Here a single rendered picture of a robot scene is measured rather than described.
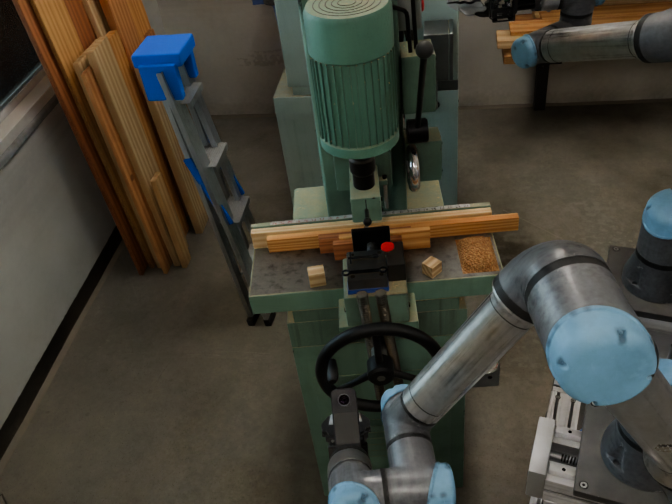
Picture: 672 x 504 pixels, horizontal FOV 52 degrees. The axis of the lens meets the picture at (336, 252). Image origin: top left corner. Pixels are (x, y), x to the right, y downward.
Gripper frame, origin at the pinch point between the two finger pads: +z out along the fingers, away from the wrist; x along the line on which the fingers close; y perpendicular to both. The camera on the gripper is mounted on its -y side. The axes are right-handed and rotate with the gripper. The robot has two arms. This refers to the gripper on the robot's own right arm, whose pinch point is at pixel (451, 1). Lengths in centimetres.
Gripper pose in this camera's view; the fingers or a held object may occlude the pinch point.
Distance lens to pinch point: 178.2
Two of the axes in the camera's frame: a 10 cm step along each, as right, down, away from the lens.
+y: 0.1, 6.5, -7.6
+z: -9.9, 0.9, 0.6
